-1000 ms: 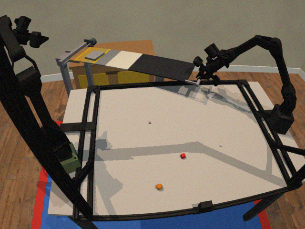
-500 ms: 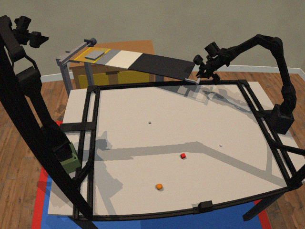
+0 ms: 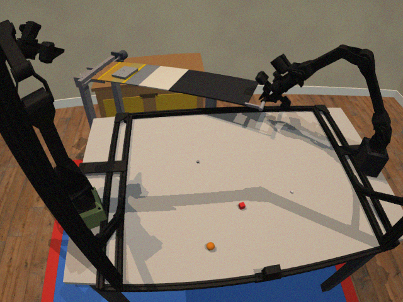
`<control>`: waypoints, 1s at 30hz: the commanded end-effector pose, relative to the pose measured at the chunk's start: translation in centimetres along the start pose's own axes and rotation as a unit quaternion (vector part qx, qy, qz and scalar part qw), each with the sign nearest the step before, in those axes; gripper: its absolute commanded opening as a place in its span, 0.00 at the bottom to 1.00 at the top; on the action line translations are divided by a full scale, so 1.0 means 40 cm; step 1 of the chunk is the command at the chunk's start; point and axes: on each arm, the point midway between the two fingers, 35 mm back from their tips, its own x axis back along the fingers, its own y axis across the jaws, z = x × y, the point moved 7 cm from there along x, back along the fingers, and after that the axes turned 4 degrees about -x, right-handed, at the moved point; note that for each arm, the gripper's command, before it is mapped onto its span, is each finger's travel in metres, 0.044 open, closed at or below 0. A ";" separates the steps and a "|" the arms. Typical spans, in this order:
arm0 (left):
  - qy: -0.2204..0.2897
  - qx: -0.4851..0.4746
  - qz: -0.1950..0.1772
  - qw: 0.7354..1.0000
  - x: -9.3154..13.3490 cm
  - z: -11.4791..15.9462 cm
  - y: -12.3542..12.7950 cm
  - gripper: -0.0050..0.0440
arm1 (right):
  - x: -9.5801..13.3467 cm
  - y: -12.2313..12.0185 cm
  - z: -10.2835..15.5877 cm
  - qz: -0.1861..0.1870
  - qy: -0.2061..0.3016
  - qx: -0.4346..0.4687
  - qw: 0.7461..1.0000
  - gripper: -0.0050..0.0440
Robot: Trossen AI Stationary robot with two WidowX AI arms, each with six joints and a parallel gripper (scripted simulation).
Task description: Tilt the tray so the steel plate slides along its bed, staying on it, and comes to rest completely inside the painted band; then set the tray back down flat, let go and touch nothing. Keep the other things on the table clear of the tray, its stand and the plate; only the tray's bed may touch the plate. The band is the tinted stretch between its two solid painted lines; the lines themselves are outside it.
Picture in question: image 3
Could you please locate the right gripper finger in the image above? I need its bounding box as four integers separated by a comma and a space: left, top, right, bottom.
266, 93, 277, 103
259, 85, 269, 100

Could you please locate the orange ball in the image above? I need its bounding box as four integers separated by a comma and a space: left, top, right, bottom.
207, 242, 215, 250

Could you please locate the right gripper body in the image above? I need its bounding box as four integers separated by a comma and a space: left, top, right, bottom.
255, 71, 291, 111

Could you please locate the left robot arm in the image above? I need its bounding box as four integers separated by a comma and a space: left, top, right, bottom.
0, 20, 96, 214

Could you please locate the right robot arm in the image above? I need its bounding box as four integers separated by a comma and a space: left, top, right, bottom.
270, 45, 392, 154

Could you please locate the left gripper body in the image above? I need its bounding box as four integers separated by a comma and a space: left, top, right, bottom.
17, 40, 55, 64

